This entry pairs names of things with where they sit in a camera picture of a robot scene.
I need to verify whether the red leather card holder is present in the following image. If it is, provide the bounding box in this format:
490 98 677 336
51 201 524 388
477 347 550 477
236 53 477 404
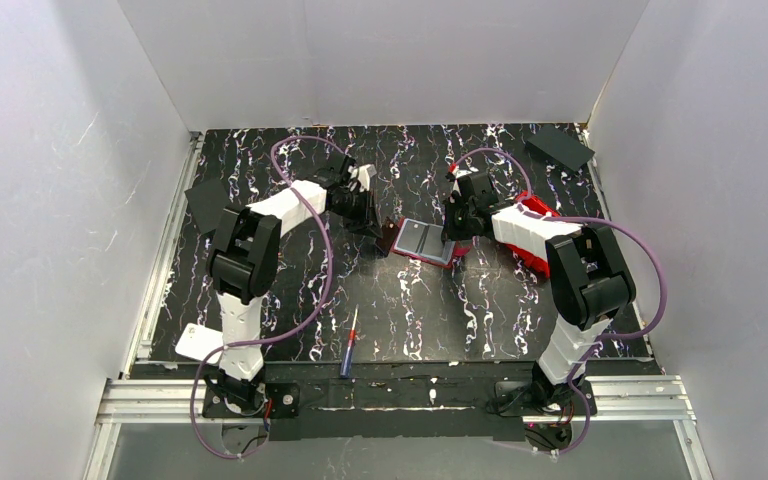
390 218 472 269

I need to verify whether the black block far right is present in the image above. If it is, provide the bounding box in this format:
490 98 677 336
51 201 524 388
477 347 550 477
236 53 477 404
525 125 595 172

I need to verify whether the black block far left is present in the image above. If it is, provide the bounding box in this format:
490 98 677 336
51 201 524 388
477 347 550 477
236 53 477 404
184 179 230 235

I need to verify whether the black block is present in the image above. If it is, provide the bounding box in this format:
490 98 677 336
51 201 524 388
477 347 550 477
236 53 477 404
184 179 230 235
525 125 595 172

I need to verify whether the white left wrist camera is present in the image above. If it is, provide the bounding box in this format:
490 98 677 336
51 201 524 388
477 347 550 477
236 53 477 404
351 164 377 191

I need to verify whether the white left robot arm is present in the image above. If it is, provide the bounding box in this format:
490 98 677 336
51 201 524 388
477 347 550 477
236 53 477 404
207 154 383 387

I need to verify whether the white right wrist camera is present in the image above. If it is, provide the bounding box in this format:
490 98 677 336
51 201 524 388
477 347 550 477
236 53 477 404
446 164 471 192

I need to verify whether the white card near left base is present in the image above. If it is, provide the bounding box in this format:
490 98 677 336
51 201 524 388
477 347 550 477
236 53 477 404
174 323 224 365

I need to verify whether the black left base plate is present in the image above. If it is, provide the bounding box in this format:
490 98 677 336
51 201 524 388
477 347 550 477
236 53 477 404
197 380 301 420

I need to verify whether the aluminium left side rail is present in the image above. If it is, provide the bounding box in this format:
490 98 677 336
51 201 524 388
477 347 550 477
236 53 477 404
118 132 205 380

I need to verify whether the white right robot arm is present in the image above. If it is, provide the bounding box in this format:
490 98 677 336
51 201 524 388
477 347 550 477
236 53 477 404
441 168 636 393

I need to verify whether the aluminium front rail frame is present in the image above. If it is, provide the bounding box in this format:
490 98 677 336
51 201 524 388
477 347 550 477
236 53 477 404
85 367 712 479

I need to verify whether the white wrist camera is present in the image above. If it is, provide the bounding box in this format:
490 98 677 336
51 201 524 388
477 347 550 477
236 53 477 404
351 164 377 191
446 164 471 192

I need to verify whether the red plastic bin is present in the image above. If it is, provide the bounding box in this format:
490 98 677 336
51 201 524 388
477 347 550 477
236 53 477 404
504 191 560 279

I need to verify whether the blue red screwdriver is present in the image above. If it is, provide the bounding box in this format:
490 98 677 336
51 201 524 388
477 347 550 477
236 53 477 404
339 306 359 379

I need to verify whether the black credit card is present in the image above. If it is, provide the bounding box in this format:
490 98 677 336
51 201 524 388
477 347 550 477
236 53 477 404
393 219 428 256

